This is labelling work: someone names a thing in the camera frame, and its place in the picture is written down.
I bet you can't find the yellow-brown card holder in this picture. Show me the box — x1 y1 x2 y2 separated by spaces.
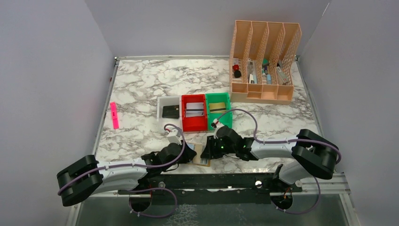
187 143 211 167

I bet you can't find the red plastic bin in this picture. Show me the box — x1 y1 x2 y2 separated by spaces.
181 94 208 132

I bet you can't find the green plastic bin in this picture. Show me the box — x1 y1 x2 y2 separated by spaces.
205 92 231 130

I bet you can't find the white plastic bin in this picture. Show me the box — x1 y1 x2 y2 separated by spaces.
157 96 181 127

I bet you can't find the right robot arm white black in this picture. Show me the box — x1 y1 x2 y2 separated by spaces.
201 126 342 186

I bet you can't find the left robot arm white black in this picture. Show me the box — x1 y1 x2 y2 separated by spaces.
56 143 197 207

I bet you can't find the gold card with stripe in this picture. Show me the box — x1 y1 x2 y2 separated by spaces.
208 102 226 113

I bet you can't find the black card in white bin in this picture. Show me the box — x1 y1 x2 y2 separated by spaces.
162 105 180 119

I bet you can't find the white cards stack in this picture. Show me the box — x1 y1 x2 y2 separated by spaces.
185 102 204 117

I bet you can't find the red and black stamp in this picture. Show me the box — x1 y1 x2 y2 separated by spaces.
232 64 242 78

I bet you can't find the pink highlighter marker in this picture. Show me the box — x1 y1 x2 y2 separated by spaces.
110 102 119 129

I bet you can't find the peach plastic desk organizer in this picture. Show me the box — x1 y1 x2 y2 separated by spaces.
229 20 302 105

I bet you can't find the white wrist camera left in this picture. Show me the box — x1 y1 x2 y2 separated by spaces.
167 129 182 145

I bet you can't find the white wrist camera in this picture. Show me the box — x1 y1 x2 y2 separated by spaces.
212 121 224 133
167 129 182 145

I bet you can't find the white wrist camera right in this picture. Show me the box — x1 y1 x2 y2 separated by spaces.
212 121 224 133

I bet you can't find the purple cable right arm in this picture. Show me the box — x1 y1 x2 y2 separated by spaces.
210 108 342 165

